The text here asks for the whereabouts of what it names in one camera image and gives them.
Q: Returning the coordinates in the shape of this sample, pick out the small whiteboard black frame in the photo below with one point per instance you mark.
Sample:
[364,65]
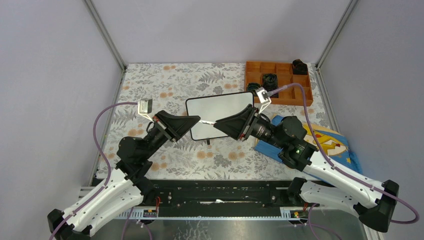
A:
[213,108]

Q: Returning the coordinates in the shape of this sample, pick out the orange compartment tray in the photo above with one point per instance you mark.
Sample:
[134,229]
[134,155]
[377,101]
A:
[292,96]

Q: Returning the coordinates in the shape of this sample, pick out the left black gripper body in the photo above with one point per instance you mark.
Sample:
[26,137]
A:
[163,127]

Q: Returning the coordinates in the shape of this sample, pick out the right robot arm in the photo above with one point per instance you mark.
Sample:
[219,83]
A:
[365,198]

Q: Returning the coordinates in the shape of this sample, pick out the green capped marker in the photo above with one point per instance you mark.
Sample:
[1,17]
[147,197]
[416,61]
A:
[207,122]

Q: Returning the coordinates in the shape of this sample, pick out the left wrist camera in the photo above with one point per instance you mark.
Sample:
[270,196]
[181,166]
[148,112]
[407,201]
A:
[144,108]

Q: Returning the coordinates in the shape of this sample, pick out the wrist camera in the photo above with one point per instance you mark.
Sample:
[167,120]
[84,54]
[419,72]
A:
[144,108]
[264,99]

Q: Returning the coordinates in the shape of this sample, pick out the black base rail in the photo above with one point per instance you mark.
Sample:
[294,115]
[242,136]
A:
[255,199]

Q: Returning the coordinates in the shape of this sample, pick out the black item in tray corner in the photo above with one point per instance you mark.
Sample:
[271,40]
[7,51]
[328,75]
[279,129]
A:
[299,67]

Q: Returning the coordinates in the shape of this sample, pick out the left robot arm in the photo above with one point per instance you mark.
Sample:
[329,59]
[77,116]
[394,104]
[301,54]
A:
[125,186]

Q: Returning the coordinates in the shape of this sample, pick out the blue pikachu cloth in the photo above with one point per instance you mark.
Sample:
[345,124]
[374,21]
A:
[333,143]

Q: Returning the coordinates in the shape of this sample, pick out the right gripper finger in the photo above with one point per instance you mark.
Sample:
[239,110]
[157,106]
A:
[235,132]
[240,117]

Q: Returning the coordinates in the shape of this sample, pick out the aluminium frame post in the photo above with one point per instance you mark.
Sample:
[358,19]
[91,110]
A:
[337,31]
[101,27]

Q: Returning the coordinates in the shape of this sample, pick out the black item in tray left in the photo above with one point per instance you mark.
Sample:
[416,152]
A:
[253,87]

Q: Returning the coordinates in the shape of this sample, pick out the black item in tray middle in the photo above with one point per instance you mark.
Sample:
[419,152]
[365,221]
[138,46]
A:
[270,82]

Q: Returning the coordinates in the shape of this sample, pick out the right aluminium frame post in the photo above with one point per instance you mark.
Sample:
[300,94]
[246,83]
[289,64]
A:
[337,31]

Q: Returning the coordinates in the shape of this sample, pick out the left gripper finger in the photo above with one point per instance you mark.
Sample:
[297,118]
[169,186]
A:
[180,122]
[180,131]

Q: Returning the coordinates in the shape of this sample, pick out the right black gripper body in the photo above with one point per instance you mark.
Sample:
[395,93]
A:
[254,117]

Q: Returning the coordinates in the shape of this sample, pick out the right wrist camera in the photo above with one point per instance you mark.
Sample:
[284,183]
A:
[264,99]

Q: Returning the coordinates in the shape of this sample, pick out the left aluminium frame post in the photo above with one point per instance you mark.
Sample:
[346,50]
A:
[101,27]

